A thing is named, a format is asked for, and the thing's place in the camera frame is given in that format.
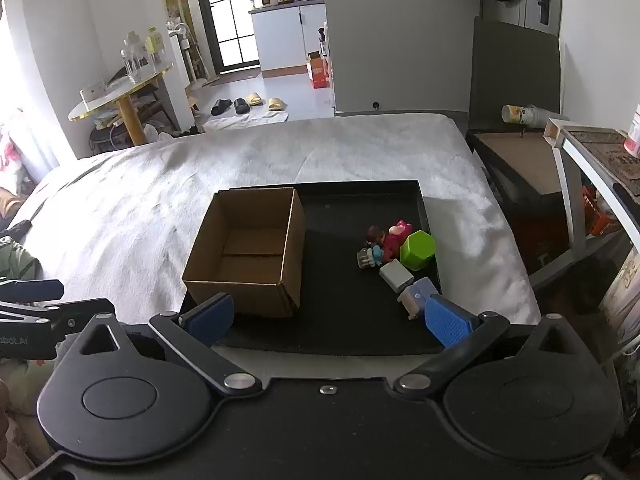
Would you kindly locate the black-framed glass door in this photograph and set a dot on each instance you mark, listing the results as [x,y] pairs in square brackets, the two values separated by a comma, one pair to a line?
[230,10]

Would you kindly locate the black tray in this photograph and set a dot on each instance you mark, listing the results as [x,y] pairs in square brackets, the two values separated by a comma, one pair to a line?
[340,310]

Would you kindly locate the black side table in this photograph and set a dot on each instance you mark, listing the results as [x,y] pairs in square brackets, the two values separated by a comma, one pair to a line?
[520,160]

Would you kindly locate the orange crate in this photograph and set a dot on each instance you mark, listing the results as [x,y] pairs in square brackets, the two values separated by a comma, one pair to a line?
[597,210]

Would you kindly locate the white toy block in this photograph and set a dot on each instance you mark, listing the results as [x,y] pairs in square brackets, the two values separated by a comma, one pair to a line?
[397,276]

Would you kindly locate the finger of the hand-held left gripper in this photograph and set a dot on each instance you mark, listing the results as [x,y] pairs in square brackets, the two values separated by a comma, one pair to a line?
[30,290]
[65,312]

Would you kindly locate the green toy block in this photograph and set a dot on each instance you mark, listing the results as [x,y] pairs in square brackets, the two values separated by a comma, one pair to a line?
[417,250]

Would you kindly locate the pink toy figurine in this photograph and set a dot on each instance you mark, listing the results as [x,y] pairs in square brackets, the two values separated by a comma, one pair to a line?
[395,242]

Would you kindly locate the white floor mat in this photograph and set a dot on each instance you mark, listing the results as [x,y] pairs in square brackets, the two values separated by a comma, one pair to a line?
[245,121]

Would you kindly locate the black slipper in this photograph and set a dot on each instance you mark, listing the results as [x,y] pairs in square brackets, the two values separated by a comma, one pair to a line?
[219,107]
[241,105]

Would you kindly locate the lilac toy block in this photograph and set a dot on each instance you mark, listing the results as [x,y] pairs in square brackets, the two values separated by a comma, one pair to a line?
[419,292]

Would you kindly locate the brown cardboard box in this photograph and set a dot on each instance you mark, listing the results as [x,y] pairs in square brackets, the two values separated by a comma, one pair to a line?
[260,300]

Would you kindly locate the pink cup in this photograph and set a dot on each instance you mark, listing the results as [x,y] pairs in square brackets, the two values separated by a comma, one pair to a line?
[634,132]

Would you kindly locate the pile of clothes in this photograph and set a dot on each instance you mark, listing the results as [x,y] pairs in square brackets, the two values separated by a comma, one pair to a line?
[7,155]

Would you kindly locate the white desk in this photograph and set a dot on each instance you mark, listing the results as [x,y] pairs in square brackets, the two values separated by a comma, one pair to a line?
[570,170]

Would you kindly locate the clear glass bottle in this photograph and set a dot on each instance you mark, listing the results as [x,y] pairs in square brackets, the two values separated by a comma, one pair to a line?
[130,60]

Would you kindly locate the round gold-edged table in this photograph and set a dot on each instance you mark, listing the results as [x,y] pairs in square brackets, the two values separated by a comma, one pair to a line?
[100,96]

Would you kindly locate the brown-haired toy figurine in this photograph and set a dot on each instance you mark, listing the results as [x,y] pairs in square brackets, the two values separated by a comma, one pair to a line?
[375,235]

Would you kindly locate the yellow-green bottle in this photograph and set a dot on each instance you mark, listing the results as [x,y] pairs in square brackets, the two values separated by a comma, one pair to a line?
[154,42]

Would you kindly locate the person's left hand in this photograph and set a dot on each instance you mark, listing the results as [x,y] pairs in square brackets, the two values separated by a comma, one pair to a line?
[2,400]

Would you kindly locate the white plastic bag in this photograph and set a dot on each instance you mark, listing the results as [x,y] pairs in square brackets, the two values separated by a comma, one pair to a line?
[150,132]

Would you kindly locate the small beige toy figure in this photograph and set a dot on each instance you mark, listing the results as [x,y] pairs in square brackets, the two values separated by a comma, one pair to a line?
[364,259]

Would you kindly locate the white kitchen cabinet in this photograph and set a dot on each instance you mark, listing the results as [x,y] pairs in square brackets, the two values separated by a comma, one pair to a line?
[285,35]

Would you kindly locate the stack of paper cups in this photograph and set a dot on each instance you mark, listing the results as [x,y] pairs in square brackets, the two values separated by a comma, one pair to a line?
[525,114]

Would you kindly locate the green garment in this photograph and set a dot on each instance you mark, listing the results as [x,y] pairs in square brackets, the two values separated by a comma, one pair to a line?
[17,262]

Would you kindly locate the grey chair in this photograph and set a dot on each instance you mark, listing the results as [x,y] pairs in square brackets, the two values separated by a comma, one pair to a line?
[515,70]

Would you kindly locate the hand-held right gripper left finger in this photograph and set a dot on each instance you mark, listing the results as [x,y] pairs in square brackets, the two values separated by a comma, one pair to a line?
[210,312]

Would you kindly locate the orange cardboard box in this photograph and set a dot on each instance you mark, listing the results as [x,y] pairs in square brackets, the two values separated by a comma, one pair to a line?
[317,72]

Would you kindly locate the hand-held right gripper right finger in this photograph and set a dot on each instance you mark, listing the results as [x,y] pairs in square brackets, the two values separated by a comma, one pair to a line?
[445,322]

